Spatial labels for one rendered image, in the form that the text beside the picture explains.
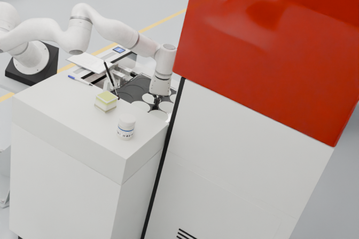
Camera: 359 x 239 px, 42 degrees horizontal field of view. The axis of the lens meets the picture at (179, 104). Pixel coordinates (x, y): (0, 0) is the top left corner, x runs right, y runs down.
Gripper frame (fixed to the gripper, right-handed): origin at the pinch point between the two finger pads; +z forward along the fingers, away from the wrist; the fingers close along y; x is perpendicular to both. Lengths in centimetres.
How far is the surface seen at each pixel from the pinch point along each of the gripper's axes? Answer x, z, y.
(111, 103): 21.8, -9.1, 22.6
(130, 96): -4.8, 2.5, 13.3
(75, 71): -11.1, -3.2, 43.2
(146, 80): -23.1, 2.4, 5.2
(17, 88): -7, 10, 71
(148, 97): -5.9, 2.4, 3.8
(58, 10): -300, 92, 95
